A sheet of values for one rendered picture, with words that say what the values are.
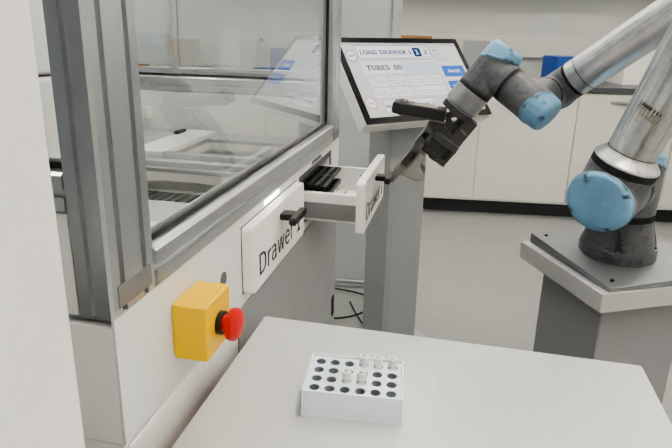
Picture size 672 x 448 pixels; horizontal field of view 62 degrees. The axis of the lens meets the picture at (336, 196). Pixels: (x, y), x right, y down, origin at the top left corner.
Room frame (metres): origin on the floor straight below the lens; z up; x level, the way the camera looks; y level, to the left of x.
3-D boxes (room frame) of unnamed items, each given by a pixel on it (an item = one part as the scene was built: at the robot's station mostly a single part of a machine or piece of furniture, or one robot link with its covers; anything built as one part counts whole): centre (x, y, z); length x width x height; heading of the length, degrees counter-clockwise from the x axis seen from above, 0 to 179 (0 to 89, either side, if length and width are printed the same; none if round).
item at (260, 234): (0.94, 0.10, 0.87); 0.29 x 0.02 x 0.11; 168
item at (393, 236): (1.84, -0.24, 0.51); 0.50 x 0.45 x 1.02; 33
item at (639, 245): (1.12, -0.60, 0.83); 0.15 x 0.15 x 0.10
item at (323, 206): (1.27, 0.12, 0.86); 0.40 x 0.26 x 0.06; 78
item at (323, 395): (0.63, -0.03, 0.78); 0.12 x 0.08 x 0.04; 83
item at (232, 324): (0.61, 0.13, 0.88); 0.04 x 0.03 x 0.04; 168
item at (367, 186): (1.23, -0.08, 0.87); 0.29 x 0.02 x 0.11; 168
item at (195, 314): (0.62, 0.16, 0.88); 0.07 x 0.05 x 0.07; 168
